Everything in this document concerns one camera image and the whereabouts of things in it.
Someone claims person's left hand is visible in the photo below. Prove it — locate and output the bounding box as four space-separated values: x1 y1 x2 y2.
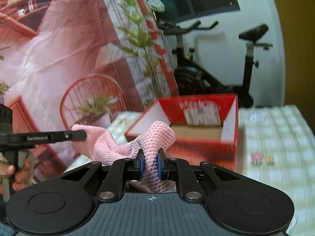
1 153 39 195

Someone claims red cardboard box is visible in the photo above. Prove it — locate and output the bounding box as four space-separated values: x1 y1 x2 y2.
125 94 238 170

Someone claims checkered bunny tablecloth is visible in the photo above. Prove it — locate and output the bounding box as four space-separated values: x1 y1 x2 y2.
63 104 315 236

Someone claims black exercise bike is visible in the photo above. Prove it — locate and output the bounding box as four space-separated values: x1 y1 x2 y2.
157 19 274 109

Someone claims white plastic bag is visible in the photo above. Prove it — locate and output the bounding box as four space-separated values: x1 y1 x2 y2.
147 0 165 13

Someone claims red printed backdrop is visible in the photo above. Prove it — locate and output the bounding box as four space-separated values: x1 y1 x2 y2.
0 0 179 185

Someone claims pink knitted scarf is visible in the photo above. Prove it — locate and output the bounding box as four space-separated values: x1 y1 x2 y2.
71 121 176 193

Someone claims wooden door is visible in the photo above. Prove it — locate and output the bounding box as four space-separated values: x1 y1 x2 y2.
274 0 314 130

